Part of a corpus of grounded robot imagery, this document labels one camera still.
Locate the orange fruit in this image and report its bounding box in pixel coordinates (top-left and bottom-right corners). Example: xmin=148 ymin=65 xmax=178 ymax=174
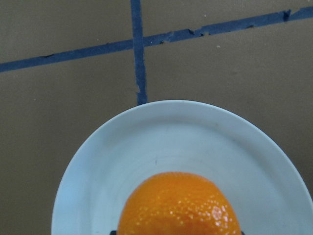
xmin=116 ymin=172 xmax=242 ymax=235

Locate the light blue plate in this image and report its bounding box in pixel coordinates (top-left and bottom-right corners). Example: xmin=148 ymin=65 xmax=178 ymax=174
xmin=51 ymin=100 xmax=313 ymax=235

